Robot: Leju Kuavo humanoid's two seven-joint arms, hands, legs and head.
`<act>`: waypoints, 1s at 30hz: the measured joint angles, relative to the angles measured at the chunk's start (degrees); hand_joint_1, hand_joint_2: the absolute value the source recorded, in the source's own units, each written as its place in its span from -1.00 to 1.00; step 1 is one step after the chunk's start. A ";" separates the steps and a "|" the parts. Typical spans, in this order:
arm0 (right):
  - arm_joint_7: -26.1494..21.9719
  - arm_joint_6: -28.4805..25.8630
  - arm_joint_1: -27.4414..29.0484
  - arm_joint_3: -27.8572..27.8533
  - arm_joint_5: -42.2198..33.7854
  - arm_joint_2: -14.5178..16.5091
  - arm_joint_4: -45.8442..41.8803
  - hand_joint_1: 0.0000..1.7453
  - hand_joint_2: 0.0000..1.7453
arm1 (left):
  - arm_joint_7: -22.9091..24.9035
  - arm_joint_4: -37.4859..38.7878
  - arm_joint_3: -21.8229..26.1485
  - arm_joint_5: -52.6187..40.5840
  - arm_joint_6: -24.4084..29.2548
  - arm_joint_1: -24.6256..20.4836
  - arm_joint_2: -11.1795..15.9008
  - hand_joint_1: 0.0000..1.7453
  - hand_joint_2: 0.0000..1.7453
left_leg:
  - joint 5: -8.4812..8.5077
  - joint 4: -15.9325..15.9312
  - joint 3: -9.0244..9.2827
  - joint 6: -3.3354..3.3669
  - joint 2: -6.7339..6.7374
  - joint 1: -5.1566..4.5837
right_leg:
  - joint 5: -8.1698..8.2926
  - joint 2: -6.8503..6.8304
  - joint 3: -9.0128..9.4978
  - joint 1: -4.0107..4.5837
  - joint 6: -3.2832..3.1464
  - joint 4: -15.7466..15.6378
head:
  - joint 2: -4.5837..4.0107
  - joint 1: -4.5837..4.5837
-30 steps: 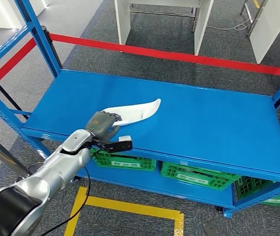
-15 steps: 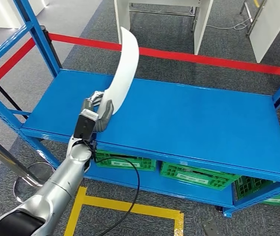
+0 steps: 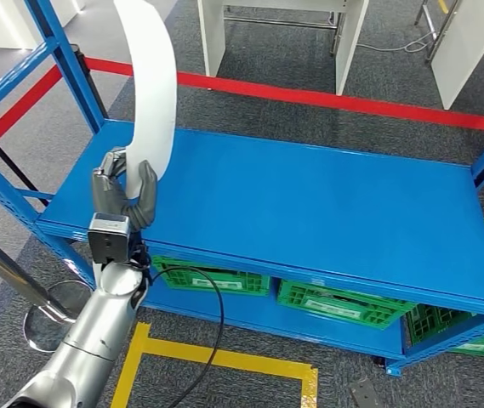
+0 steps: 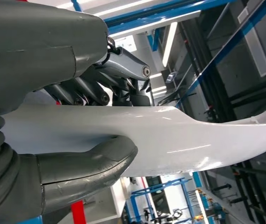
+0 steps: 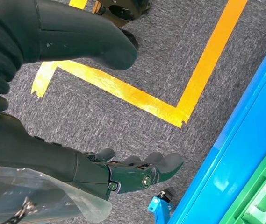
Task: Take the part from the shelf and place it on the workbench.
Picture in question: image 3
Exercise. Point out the blue metal shelf rack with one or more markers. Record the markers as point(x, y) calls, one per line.
point(309, 214)

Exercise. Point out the open green plastic crate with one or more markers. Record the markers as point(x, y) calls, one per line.
point(437, 324)

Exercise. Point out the white curved plastic part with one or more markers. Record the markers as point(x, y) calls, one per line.
point(152, 96)

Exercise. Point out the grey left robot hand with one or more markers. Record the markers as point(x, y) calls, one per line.
point(110, 197)

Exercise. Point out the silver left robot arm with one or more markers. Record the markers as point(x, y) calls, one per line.
point(92, 338)

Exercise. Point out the dark stanchion post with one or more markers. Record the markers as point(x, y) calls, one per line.
point(96, 93)

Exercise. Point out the chrome metal frame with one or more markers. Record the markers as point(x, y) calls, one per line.
point(445, 28)

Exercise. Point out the white table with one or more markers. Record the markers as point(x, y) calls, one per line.
point(467, 45)
point(212, 34)

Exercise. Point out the chrome stanchion post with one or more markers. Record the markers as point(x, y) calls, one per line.
point(3, 264)

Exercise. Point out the yellow floor tape square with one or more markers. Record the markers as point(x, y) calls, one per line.
point(224, 357)

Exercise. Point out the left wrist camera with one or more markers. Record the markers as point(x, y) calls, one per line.
point(107, 239)

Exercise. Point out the short red barrier belt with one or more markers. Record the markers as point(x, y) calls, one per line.
point(16, 110)

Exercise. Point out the long red barrier belt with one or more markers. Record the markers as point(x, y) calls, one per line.
point(309, 97)

